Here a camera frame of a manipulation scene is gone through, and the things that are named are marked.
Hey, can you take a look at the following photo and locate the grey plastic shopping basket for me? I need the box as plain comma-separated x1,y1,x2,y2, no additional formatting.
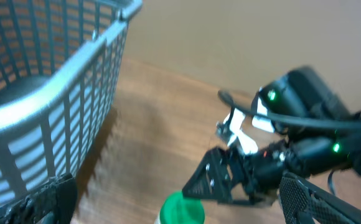
0,0,143,207

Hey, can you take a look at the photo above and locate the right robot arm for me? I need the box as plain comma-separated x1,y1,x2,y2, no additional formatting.
182,66,361,207

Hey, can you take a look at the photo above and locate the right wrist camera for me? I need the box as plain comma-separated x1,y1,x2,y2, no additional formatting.
215,107,259,156

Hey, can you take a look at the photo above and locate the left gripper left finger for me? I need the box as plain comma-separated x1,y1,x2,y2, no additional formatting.
0,173,78,223

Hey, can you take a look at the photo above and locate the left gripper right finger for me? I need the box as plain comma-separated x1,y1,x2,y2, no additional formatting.
279,172,361,224

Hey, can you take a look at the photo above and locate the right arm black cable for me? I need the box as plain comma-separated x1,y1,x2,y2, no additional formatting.
217,89,361,131

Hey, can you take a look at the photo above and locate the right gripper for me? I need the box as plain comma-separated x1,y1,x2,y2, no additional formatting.
182,140,288,205

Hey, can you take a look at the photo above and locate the green lid jar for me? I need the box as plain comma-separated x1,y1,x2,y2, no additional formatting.
154,190,205,224

